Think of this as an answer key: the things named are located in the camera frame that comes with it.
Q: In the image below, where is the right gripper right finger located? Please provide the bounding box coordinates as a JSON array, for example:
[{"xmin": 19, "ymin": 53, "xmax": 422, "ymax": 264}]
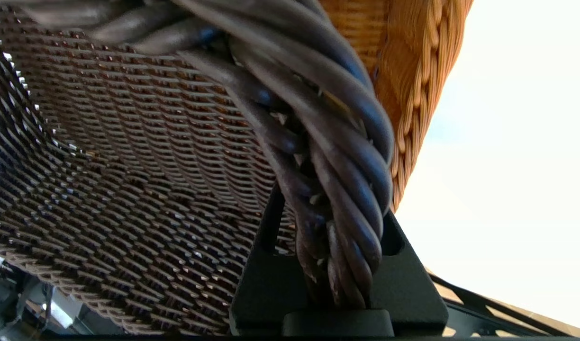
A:
[{"xmin": 370, "ymin": 212, "xmax": 450, "ymax": 335}]

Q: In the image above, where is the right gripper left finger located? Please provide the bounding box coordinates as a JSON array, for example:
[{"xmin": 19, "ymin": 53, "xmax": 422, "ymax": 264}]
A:
[{"xmin": 229, "ymin": 185, "xmax": 314, "ymax": 336}]

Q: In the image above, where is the dark brown wicker basket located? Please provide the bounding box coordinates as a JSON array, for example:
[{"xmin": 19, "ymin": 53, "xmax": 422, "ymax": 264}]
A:
[{"xmin": 0, "ymin": 0, "xmax": 396, "ymax": 337}]

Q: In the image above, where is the orange wicker basket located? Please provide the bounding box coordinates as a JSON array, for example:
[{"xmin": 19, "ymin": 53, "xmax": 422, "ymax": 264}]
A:
[{"xmin": 318, "ymin": 0, "xmax": 474, "ymax": 214}]

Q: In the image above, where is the grey robot chassis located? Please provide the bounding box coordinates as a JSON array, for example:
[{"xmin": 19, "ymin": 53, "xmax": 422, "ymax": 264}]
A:
[{"xmin": 0, "ymin": 251, "xmax": 122, "ymax": 338}]

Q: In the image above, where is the black metal frame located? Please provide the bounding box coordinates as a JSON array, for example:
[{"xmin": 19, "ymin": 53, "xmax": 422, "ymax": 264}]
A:
[{"xmin": 428, "ymin": 271, "xmax": 575, "ymax": 338}]

